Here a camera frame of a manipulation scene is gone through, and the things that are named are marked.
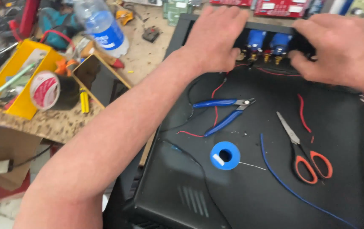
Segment person's right hand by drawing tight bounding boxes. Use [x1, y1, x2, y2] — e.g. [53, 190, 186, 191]
[288, 13, 364, 95]

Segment person's left hand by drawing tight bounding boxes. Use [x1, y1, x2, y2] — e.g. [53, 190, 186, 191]
[181, 6, 250, 77]

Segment black metal amplifier chassis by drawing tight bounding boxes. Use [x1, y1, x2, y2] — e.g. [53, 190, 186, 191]
[104, 13, 364, 229]

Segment narrow red circuit board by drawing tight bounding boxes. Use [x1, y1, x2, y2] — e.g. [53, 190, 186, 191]
[209, 0, 253, 7]

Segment blue cylindrical capacitor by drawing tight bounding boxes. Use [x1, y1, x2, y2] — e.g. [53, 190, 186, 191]
[247, 29, 267, 53]
[269, 33, 293, 55]

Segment green circuit boards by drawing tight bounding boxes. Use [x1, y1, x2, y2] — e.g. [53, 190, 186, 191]
[162, 0, 193, 27]

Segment small black electronic component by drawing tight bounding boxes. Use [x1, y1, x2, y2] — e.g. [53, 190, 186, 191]
[142, 26, 161, 44]

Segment large red circuit board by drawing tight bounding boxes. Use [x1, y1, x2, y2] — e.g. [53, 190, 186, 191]
[254, 0, 310, 18]

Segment yellow crumpled object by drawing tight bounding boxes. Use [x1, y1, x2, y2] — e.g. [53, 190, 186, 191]
[115, 9, 135, 26]

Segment clear plastic water bottle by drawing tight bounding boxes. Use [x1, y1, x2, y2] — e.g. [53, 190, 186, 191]
[73, 0, 130, 58]

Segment phone in yellow case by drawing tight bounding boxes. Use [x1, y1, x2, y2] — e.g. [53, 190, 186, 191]
[72, 54, 132, 109]

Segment blue solder spool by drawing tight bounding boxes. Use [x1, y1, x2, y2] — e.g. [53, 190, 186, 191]
[209, 141, 267, 171]

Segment orange plastic tool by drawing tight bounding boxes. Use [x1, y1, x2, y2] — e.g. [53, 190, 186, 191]
[54, 59, 80, 77]

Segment teal cloth bag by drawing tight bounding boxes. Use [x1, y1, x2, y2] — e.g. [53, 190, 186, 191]
[38, 7, 85, 51]

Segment black tape roll, red label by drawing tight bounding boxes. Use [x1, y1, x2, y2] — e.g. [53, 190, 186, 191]
[29, 70, 81, 111]

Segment yellow plastic tray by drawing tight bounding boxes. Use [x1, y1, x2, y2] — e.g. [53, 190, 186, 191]
[0, 39, 65, 121]

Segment green pen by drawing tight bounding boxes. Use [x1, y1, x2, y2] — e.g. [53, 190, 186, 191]
[0, 62, 37, 102]

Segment cardboard box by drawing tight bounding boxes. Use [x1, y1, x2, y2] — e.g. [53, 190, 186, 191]
[0, 122, 43, 192]

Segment red stool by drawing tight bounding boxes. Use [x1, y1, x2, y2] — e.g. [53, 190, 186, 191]
[0, 171, 32, 206]

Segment black wire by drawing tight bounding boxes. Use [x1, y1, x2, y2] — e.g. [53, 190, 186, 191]
[157, 76, 203, 133]

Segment blue-handled flush cutters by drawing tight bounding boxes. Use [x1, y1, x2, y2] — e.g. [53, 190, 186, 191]
[193, 98, 256, 137]

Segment long red wire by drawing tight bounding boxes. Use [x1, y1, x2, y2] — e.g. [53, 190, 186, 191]
[176, 71, 231, 138]

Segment thin red wire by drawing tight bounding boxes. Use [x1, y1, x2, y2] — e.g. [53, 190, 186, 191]
[256, 66, 302, 77]

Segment short red wire piece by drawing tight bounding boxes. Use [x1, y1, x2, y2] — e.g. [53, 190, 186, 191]
[297, 94, 312, 134]

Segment orange-handled scissors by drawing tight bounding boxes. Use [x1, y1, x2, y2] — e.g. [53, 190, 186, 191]
[276, 111, 334, 185]

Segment long blue wire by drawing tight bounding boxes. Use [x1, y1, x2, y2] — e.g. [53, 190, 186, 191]
[259, 133, 358, 229]

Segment red cable loop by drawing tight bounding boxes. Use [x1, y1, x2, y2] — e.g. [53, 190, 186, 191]
[39, 29, 76, 52]

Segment red tool handle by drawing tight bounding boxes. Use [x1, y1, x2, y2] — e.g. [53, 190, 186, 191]
[8, 0, 41, 42]

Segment black adapter cable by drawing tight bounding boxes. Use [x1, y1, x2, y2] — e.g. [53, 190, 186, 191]
[10, 144, 54, 168]

